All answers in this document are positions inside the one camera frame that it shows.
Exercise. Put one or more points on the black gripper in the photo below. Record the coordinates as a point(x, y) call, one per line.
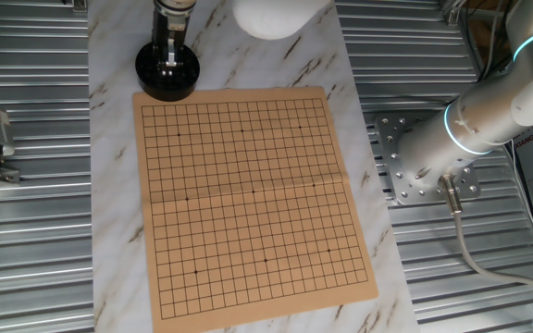
point(167, 28)

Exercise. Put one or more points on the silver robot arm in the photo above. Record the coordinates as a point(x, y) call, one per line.
point(479, 115)

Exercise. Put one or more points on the wooden go board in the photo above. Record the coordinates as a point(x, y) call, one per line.
point(248, 222)

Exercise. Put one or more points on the black bowl of Go stones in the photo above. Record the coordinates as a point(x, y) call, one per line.
point(146, 74)

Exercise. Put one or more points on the white marble pattern mat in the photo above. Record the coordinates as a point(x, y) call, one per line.
point(114, 208)

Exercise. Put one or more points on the small metal corner bracket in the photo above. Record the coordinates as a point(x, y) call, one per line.
point(452, 14)
point(79, 4)

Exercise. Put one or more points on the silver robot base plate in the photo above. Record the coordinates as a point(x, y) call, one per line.
point(387, 152)

